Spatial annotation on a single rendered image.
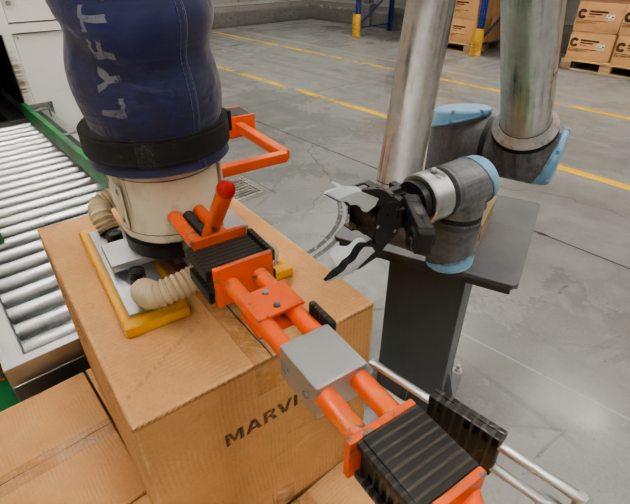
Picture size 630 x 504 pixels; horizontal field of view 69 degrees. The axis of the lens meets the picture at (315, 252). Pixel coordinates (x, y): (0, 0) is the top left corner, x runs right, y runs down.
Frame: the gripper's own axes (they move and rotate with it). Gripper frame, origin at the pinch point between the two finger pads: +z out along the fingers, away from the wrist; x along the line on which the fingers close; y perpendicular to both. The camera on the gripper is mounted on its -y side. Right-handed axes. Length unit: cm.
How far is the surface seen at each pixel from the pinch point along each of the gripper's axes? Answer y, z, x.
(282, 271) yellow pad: 11.0, 1.4, -11.2
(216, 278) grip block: -1.3, 17.5, 1.9
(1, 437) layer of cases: 43, 56, -53
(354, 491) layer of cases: -10, -1, -53
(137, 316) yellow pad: 13.1, 25.7, -10.9
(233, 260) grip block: 1.2, 14.0, 1.7
